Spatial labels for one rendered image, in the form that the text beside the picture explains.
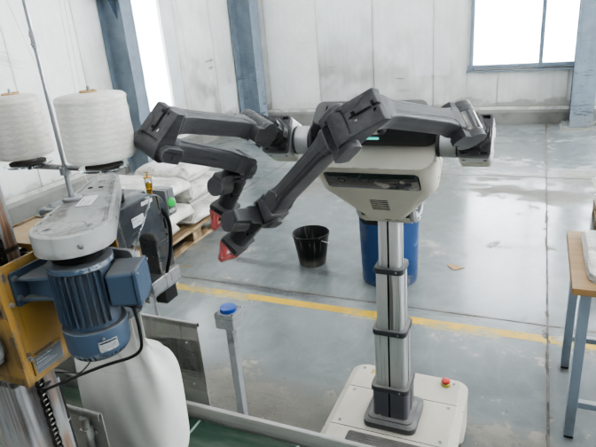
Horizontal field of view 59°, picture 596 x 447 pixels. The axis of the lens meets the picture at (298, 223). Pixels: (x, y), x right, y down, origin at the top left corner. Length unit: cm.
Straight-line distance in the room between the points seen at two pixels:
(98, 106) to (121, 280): 39
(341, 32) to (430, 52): 157
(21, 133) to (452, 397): 190
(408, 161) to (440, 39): 774
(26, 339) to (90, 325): 18
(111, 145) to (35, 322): 48
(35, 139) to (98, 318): 49
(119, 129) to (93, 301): 40
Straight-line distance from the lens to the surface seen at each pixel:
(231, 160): 154
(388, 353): 211
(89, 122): 129
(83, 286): 130
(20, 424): 162
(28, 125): 150
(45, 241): 125
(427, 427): 232
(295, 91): 1009
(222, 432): 217
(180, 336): 222
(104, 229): 125
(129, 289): 128
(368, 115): 111
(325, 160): 120
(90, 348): 136
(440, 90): 935
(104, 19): 758
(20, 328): 144
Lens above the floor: 180
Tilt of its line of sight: 21 degrees down
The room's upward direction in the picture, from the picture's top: 5 degrees counter-clockwise
